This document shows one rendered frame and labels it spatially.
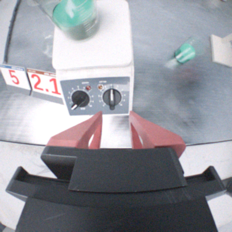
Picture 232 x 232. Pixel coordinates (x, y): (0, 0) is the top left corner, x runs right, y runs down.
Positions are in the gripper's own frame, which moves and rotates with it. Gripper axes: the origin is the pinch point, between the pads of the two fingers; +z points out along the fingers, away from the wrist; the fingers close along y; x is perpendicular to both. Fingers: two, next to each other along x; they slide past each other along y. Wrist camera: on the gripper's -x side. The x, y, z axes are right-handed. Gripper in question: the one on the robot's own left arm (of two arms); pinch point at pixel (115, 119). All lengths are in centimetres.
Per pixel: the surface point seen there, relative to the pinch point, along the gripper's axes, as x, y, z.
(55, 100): 3.0, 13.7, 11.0
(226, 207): 41, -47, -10
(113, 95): -0.3, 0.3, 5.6
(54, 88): 0.2, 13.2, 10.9
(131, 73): -3.3, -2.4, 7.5
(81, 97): -0.2, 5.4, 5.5
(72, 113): 4.0, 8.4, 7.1
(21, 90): 0.5, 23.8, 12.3
